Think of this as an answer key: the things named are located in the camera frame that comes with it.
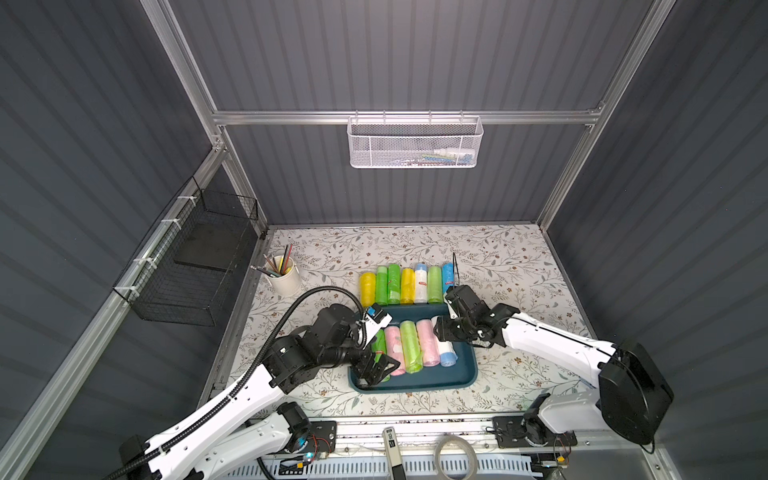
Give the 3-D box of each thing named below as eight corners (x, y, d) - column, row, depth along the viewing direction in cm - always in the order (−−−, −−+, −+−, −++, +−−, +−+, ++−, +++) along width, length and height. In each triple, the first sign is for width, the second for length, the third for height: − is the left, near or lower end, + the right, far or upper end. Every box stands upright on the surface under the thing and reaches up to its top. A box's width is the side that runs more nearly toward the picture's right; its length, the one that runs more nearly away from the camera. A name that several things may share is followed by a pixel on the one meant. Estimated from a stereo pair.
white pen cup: (272, 298, 102) (260, 278, 93) (279, 276, 108) (268, 255, 98) (299, 298, 102) (290, 277, 93) (304, 276, 108) (296, 255, 98)
